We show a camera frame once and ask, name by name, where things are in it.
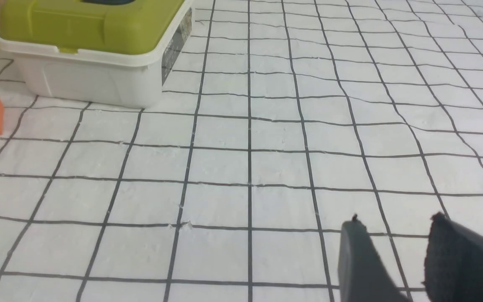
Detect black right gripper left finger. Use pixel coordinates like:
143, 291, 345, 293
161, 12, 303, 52
338, 214, 410, 302

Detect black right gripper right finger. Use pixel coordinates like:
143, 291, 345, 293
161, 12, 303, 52
423, 213, 483, 302

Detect white black grid tablecloth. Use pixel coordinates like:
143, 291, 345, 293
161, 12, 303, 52
0, 0, 483, 302

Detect green lidded white box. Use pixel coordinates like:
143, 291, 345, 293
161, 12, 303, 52
0, 0, 195, 109

